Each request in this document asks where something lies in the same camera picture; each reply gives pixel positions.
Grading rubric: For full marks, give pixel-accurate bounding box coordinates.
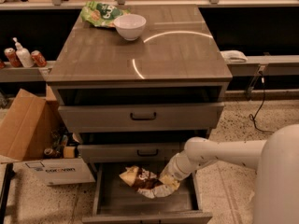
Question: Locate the left red soda can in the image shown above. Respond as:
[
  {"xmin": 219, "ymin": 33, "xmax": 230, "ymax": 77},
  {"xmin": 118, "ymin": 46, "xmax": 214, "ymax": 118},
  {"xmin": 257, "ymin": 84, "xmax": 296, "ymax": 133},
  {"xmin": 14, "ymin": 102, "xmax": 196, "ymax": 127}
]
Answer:
[{"xmin": 4, "ymin": 48, "xmax": 21, "ymax": 67}]

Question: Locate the green chip bag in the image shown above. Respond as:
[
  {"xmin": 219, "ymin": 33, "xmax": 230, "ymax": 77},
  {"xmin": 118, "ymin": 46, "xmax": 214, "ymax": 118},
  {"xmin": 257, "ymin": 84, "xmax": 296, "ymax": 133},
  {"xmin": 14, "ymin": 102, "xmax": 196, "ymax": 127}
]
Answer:
[{"xmin": 80, "ymin": 1, "xmax": 130, "ymax": 28}]

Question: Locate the white folded cloth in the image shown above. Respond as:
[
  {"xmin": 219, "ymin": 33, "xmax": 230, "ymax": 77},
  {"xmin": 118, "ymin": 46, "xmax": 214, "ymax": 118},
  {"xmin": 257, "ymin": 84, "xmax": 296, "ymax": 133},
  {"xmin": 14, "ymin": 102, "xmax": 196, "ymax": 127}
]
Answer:
[{"xmin": 221, "ymin": 50, "xmax": 248, "ymax": 63}]

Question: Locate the middle drawer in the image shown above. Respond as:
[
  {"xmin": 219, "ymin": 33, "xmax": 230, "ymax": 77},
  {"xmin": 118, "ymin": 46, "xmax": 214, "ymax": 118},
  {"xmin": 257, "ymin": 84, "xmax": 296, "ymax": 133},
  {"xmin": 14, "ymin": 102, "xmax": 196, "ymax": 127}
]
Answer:
[{"xmin": 78, "ymin": 143, "xmax": 184, "ymax": 163}]

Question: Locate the grey drawer cabinet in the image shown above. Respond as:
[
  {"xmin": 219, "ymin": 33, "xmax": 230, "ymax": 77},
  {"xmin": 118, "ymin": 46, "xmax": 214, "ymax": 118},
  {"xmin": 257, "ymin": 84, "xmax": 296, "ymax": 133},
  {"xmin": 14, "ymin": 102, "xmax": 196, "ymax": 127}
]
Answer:
[{"xmin": 46, "ymin": 4, "xmax": 234, "ymax": 224}]

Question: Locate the drawer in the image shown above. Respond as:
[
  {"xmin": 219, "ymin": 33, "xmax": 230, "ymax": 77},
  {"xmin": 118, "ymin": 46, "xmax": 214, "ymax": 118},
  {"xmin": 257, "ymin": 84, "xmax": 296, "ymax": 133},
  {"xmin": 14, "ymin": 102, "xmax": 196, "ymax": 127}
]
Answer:
[
  {"xmin": 78, "ymin": 143, "xmax": 184, "ymax": 163},
  {"xmin": 59, "ymin": 103, "xmax": 224, "ymax": 133},
  {"xmin": 82, "ymin": 162, "xmax": 212, "ymax": 224}
]

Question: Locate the top drawer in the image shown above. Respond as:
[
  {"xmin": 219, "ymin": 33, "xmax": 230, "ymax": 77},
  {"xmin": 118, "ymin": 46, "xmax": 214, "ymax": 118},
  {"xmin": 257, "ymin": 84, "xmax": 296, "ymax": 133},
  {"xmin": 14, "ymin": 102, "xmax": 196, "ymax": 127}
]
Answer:
[{"xmin": 59, "ymin": 103, "xmax": 224, "ymax": 133}]

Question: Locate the right red soda can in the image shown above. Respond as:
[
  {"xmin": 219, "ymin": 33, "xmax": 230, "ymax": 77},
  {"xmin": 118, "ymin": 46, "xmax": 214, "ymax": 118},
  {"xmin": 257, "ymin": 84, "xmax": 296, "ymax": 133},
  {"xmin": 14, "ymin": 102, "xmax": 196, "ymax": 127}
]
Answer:
[{"xmin": 31, "ymin": 50, "xmax": 47, "ymax": 67}]

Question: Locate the bottom drawer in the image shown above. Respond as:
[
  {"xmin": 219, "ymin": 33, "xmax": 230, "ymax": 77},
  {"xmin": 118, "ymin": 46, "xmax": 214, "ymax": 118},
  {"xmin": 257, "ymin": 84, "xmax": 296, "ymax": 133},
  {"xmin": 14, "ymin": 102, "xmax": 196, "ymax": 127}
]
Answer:
[{"xmin": 82, "ymin": 162, "xmax": 212, "ymax": 224}]

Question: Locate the white pump bottle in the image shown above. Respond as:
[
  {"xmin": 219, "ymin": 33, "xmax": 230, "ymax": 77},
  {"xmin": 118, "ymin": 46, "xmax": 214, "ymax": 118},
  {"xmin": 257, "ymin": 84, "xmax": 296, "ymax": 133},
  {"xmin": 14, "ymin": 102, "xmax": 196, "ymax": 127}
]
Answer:
[{"xmin": 13, "ymin": 37, "xmax": 35, "ymax": 68}]

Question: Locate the white bowl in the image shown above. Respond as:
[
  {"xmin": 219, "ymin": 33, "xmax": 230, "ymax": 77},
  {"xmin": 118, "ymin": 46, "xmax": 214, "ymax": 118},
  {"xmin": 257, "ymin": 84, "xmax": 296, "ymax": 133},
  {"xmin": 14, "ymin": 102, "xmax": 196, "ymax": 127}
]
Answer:
[{"xmin": 113, "ymin": 14, "xmax": 147, "ymax": 41}]

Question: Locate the yellow sponge in box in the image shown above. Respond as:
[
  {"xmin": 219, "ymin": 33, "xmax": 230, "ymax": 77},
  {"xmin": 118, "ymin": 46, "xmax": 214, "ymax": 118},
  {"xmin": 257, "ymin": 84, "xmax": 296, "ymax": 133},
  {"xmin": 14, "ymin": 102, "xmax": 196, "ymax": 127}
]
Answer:
[{"xmin": 64, "ymin": 147, "xmax": 77, "ymax": 159}]

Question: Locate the brown chip bag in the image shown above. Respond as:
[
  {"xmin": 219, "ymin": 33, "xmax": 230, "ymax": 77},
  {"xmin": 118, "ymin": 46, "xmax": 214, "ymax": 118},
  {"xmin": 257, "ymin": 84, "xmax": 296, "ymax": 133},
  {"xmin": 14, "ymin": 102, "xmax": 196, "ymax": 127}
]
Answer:
[{"xmin": 119, "ymin": 165, "xmax": 176, "ymax": 199}]

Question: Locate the red soda can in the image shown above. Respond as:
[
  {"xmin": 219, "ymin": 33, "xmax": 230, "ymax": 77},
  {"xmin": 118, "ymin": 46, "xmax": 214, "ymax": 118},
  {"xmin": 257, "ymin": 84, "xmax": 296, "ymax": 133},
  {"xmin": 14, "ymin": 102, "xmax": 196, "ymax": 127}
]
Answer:
[
  {"xmin": 31, "ymin": 50, "xmax": 47, "ymax": 67},
  {"xmin": 4, "ymin": 48, "xmax": 21, "ymax": 67}
]

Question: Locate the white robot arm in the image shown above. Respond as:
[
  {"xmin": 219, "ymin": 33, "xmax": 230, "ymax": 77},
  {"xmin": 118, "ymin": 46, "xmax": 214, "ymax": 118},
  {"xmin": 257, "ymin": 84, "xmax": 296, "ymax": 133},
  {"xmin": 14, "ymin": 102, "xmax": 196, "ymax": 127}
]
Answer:
[{"xmin": 160, "ymin": 124, "xmax": 299, "ymax": 224}]

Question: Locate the can in box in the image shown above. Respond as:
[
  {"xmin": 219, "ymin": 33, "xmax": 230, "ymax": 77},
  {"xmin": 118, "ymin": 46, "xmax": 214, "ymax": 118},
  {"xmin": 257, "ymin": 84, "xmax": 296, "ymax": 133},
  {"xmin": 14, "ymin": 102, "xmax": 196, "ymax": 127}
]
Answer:
[{"xmin": 44, "ymin": 148, "xmax": 59, "ymax": 159}]

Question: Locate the cardboard box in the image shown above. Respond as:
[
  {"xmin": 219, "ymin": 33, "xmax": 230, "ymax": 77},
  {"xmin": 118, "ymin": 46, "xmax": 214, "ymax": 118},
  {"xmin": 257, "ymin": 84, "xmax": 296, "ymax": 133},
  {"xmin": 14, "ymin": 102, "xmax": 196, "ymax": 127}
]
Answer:
[{"xmin": 0, "ymin": 90, "xmax": 94, "ymax": 186}]

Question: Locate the black floor cable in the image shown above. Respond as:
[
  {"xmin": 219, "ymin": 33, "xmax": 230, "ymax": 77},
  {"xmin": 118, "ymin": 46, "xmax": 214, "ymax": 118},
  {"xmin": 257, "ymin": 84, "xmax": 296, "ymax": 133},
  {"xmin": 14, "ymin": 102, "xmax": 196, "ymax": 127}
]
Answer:
[{"xmin": 249, "ymin": 70, "xmax": 275, "ymax": 134}]

